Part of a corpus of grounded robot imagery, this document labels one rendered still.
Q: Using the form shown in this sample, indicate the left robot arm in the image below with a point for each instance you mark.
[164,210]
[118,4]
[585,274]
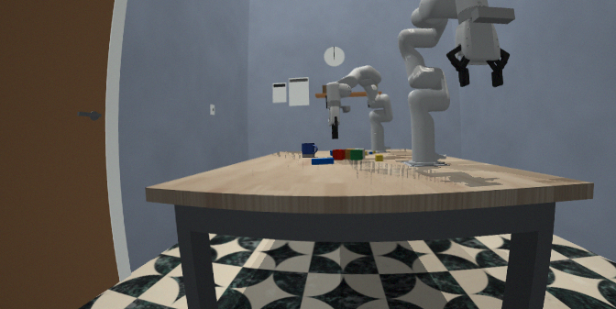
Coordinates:
[432,92]

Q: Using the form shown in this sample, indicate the red cube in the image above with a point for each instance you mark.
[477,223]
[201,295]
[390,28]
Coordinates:
[339,154]

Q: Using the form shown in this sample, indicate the blue rectangular bar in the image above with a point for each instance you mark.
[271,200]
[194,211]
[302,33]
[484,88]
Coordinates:
[323,161]

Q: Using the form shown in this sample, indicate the green cube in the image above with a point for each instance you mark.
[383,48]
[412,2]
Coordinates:
[356,154]

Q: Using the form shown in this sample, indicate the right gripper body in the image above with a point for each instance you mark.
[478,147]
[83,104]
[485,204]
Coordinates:
[333,111]

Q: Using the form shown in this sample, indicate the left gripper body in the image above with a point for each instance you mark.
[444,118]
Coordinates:
[479,42]

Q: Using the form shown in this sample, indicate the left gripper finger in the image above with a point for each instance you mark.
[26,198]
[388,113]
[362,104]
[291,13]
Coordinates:
[496,75]
[460,66]

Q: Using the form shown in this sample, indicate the dark blue mug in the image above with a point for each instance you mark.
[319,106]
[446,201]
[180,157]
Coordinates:
[308,150]

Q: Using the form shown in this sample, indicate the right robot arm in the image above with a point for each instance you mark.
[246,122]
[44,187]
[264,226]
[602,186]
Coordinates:
[369,76]

